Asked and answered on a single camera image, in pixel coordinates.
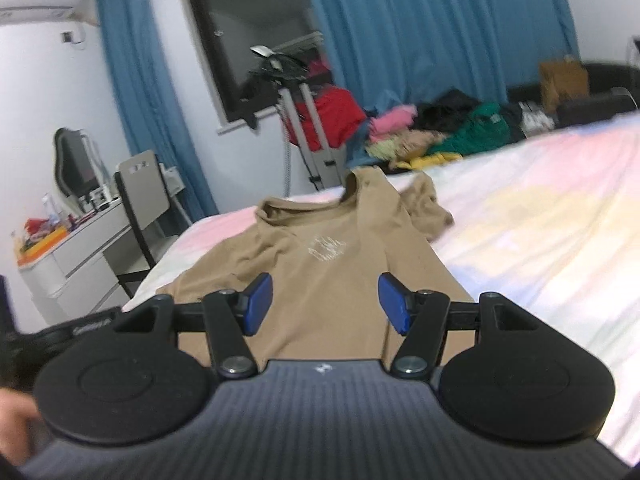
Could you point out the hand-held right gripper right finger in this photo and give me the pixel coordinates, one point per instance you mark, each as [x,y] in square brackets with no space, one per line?
[395,302]

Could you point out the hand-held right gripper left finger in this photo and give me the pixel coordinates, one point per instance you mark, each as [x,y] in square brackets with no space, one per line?
[257,305]

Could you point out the tan t-shirt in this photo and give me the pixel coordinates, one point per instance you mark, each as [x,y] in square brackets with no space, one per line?
[320,240]

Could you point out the person's left hand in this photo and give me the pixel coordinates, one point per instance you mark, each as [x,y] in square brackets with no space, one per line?
[15,425]

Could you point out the white dresser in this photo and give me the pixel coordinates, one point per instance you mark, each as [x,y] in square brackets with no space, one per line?
[80,265]

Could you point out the orange box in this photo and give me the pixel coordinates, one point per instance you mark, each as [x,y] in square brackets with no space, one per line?
[42,245]

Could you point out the row of cosmetic bottles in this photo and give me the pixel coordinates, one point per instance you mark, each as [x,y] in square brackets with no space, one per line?
[95,202]

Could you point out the garment steamer with stand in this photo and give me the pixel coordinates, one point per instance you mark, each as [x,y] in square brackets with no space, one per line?
[327,165]

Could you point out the pale yellow garment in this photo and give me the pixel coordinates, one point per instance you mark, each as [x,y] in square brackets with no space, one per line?
[382,149]

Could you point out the blue garment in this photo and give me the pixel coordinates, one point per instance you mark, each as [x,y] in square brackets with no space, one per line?
[357,147]

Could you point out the beige patterned garment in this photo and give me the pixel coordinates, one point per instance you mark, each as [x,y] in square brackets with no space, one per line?
[415,142]

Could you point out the black and white chair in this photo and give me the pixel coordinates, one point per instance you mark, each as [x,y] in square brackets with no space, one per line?
[142,185]

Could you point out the pastel bed blanket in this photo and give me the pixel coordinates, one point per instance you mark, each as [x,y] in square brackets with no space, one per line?
[540,220]

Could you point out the pink garment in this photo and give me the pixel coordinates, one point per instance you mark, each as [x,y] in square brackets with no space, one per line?
[392,120]

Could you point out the wavy vanity mirror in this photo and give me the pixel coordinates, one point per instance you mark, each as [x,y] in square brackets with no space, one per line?
[72,160]

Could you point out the green garment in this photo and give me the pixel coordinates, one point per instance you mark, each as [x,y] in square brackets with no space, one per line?
[475,132]

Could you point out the black garment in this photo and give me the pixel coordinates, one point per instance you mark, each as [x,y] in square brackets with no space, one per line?
[445,110]

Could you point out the red garment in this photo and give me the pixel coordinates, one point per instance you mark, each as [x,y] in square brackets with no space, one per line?
[335,110]

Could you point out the narrow blue curtain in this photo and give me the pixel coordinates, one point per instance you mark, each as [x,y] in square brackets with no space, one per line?
[145,110]

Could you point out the white printed cloth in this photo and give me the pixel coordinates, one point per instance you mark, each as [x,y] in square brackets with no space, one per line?
[537,120]

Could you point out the black sofa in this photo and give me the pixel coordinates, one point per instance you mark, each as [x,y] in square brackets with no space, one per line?
[590,107]

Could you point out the brown paper bag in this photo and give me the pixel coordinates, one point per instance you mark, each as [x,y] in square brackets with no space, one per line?
[562,82]

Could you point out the wide blue curtain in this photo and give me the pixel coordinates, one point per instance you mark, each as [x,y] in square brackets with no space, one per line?
[425,25]

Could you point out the dark window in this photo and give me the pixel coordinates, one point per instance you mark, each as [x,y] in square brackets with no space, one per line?
[250,25]

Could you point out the white air conditioner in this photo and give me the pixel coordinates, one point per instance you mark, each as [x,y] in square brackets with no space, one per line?
[40,12]

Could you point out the high wall socket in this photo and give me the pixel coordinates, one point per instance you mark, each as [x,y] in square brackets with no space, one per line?
[66,37]

